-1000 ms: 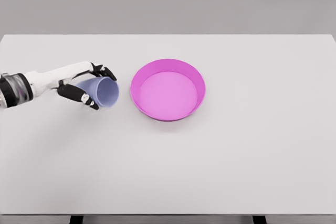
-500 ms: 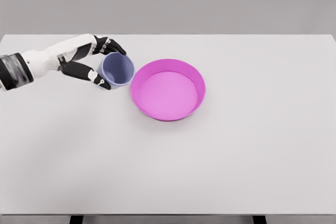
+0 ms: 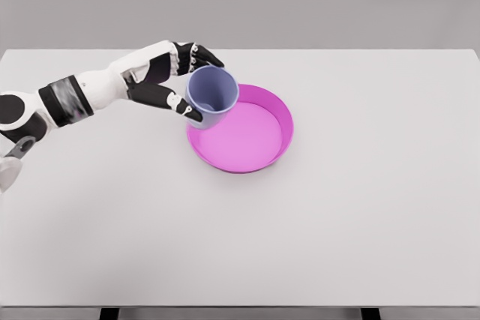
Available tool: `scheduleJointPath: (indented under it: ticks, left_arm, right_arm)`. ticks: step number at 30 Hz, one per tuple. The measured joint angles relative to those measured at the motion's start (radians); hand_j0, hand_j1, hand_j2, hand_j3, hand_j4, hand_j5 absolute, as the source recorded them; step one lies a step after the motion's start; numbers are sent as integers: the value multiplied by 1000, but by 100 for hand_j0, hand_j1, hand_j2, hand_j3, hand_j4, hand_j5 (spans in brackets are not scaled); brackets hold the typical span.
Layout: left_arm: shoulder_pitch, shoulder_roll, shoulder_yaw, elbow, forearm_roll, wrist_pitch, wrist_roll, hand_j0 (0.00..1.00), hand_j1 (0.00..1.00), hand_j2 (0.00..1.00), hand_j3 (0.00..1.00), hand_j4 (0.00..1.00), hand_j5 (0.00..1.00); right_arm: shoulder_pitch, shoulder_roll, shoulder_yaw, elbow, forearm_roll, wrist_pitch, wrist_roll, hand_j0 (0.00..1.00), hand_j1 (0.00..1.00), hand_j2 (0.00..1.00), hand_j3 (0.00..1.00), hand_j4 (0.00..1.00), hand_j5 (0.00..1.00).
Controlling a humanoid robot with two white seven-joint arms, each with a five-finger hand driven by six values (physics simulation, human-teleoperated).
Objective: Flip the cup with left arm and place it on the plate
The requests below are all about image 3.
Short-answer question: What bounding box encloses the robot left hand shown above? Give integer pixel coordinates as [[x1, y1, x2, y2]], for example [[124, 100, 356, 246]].
[[106, 40, 226, 124]]

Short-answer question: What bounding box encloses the blue-grey cup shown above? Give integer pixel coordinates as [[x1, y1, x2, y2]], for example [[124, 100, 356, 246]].
[[185, 64, 241, 132]]

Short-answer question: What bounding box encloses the pink round plate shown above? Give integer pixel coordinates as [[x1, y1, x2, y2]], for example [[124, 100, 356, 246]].
[[186, 83, 295, 176]]

